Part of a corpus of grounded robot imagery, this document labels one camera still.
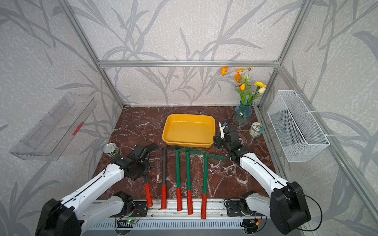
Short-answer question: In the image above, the grey hoe red grip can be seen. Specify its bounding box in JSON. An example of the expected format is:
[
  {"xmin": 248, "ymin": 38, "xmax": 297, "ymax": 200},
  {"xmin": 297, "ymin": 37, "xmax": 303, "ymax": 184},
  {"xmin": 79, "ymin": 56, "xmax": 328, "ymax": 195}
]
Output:
[
  {"xmin": 143, "ymin": 143, "xmax": 159, "ymax": 207},
  {"xmin": 161, "ymin": 145, "xmax": 180, "ymax": 209}
]

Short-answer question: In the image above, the green hoe red grip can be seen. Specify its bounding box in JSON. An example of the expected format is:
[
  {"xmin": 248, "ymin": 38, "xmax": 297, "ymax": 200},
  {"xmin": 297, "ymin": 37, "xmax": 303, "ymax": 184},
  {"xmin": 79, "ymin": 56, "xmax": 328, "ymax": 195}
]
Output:
[
  {"xmin": 201, "ymin": 154, "xmax": 226, "ymax": 220},
  {"xmin": 175, "ymin": 148, "xmax": 193, "ymax": 211},
  {"xmin": 186, "ymin": 149, "xmax": 206, "ymax": 215}
]

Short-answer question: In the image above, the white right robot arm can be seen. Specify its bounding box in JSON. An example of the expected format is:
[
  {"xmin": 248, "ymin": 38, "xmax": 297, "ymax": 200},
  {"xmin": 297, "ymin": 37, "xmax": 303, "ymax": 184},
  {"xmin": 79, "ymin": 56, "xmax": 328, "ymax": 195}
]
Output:
[{"xmin": 214, "ymin": 126, "xmax": 311, "ymax": 235}]

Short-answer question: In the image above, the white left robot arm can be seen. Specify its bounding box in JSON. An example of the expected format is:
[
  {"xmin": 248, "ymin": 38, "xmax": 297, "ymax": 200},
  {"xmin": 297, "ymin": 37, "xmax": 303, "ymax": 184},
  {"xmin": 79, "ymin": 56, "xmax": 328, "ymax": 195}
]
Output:
[{"xmin": 35, "ymin": 143, "xmax": 159, "ymax": 236}]

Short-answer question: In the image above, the yellow plastic storage box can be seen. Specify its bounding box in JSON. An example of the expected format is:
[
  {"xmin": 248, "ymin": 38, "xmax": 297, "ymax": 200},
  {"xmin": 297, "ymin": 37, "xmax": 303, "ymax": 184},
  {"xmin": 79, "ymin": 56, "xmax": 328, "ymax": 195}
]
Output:
[{"xmin": 162, "ymin": 114, "xmax": 216, "ymax": 148}]

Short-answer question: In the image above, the small labelled glass jar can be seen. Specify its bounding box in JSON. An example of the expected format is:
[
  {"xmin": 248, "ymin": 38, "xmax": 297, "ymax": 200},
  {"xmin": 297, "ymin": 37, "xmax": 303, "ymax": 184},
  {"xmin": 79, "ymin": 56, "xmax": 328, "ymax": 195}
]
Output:
[{"xmin": 249, "ymin": 122, "xmax": 264, "ymax": 139}]

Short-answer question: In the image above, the tin can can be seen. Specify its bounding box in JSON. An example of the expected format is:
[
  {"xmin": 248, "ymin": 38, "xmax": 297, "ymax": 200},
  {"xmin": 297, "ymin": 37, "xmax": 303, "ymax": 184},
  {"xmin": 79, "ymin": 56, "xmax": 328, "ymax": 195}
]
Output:
[{"xmin": 103, "ymin": 143, "xmax": 120, "ymax": 158}]

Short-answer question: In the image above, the blue glass vase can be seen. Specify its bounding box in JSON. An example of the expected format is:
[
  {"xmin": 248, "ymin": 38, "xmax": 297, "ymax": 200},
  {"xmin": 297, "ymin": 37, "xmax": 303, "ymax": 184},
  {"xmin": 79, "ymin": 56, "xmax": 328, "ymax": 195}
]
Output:
[{"xmin": 233, "ymin": 102, "xmax": 253, "ymax": 127}]

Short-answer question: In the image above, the artificial flower bouquet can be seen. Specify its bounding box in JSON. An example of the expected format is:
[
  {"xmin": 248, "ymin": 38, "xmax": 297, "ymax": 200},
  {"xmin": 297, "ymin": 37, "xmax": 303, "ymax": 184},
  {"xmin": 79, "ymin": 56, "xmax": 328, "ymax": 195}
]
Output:
[{"xmin": 220, "ymin": 66, "xmax": 266, "ymax": 106}]

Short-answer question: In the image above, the left circuit board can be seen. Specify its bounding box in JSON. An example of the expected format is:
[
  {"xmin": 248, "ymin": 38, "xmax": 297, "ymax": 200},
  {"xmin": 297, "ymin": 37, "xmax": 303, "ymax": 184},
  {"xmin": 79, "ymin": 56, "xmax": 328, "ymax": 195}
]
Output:
[{"xmin": 116, "ymin": 217, "xmax": 141, "ymax": 228}]

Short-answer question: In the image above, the circuit board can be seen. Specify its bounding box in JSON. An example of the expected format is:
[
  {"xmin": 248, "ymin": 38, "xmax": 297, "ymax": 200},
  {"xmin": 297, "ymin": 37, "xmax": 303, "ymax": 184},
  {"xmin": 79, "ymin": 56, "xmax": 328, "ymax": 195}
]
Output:
[
  {"xmin": 116, "ymin": 217, "xmax": 141, "ymax": 228},
  {"xmin": 240, "ymin": 219, "xmax": 261, "ymax": 235}
]

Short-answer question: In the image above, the right circuit board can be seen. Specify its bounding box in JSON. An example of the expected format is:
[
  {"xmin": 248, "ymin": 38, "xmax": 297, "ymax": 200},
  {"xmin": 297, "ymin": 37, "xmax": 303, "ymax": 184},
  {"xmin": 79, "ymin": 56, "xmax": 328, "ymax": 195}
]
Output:
[{"xmin": 240, "ymin": 219, "xmax": 261, "ymax": 235}]

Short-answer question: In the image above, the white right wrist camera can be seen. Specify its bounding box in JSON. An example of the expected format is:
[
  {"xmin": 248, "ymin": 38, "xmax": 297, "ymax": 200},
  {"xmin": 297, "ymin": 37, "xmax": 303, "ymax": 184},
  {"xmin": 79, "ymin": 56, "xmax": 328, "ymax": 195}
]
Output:
[{"xmin": 219, "ymin": 121, "xmax": 228, "ymax": 139}]

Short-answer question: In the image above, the white wire mesh basket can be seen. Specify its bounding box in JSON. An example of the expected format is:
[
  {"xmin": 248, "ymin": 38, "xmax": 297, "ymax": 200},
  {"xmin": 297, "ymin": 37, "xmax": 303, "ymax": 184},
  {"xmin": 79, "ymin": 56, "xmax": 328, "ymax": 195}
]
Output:
[{"xmin": 267, "ymin": 90, "xmax": 330, "ymax": 163}]

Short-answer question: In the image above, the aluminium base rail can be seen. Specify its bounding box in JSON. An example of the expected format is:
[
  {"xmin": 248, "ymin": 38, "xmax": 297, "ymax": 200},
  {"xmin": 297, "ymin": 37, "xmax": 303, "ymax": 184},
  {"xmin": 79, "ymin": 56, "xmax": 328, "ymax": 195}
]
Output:
[{"xmin": 85, "ymin": 198, "xmax": 299, "ymax": 231}]

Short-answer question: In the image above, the clear acrylic wall shelf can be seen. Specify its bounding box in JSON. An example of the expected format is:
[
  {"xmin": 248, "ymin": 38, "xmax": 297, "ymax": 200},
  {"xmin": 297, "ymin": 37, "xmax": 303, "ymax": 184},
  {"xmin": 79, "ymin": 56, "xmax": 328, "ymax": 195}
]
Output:
[{"xmin": 9, "ymin": 92, "xmax": 96, "ymax": 161}]

